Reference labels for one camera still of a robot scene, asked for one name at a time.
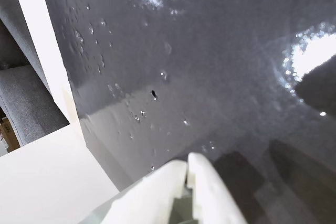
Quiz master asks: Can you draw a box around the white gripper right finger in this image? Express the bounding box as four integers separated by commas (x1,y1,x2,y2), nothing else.
187,152,248,224

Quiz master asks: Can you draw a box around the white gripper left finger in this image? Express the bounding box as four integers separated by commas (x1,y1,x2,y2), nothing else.
101,160,187,224

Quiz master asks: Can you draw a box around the black rubber table mat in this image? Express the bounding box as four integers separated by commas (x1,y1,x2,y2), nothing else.
38,0,336,224

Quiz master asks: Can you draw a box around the brown cardboard box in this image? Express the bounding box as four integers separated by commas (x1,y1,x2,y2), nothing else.
0,116,21,154

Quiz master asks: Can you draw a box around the grey fabric sofa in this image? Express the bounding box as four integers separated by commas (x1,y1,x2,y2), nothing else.
0,0,70,146

